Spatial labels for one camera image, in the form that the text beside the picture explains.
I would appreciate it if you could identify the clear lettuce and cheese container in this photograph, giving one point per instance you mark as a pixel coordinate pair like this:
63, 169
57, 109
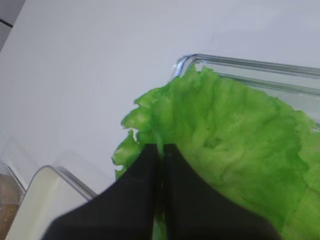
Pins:
298, 86

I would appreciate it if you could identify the clear bun container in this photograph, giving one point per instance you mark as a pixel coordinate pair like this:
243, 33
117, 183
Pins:
12, 188

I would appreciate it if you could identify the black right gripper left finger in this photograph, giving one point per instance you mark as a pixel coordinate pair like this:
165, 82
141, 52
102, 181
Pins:
124, 211

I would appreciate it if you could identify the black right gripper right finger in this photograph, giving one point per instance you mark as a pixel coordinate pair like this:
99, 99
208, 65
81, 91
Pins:
195, 211

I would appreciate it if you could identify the green lettuce leaf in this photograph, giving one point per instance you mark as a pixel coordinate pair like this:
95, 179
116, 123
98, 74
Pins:
253, 148

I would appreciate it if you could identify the white metal serving tray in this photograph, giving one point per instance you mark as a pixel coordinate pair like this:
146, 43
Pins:
52, 192

